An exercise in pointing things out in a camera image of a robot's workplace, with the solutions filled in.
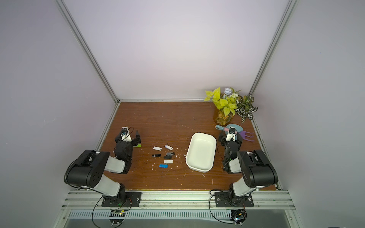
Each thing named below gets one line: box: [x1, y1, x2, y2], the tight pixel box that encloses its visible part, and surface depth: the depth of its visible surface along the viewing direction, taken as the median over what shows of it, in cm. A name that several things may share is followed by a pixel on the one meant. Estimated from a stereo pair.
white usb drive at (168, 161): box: [163, 159, 173, 164], surface depth 88 cm
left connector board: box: [109, 209, 126, 226], surface depth 72 cm
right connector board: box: [229, 208, 248, 227], surface depth 71 cm
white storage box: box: [185, 132, 217, 173], surface depth 92 cm
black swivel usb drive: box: [163, 152, 175, 160], surface depth 92 cm
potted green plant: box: [203, 87, 259, 127], surface depth 88 cm
